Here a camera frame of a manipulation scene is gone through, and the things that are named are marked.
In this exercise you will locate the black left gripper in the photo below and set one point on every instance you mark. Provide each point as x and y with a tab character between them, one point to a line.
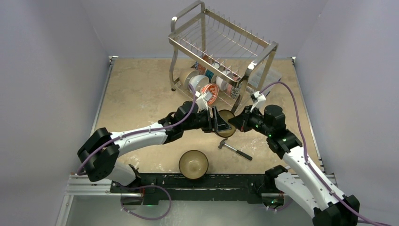
221	125

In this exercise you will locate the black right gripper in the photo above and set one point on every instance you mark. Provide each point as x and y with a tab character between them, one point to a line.
245	119

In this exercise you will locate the dark brown glazed bowl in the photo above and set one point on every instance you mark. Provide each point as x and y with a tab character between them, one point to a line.
226	115

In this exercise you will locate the orange floral patterned bowl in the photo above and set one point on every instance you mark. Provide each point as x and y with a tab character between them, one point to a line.
211	90

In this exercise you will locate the tan bowl with brown outside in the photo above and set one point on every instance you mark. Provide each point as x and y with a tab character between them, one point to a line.
193	164

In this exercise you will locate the stainless steel dish rack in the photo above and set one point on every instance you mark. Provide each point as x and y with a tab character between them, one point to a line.
197	30

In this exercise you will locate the black and white patterned bowl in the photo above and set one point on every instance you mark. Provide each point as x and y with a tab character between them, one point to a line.
232	91

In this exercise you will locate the white and teal bowl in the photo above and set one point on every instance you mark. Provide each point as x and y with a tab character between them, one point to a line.
210	74

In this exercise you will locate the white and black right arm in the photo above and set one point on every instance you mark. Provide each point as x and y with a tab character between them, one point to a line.
326	204

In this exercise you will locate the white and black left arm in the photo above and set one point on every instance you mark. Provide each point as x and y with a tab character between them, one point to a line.
100	152

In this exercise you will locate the clear plastic compartment box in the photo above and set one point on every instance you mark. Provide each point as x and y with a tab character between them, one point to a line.
256	78

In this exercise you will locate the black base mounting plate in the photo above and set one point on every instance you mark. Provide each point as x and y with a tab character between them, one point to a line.
250	188

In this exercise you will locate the black-handled claw hammer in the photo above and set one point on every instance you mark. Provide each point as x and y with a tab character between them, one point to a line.
237	151

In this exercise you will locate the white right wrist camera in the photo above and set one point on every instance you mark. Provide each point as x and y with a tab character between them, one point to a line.
258	98

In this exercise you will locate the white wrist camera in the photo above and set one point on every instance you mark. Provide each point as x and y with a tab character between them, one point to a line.
258	98
202	100

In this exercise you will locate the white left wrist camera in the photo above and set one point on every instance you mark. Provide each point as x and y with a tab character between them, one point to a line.
202	100

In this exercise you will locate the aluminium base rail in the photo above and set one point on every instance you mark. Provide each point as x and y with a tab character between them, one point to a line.
137	95

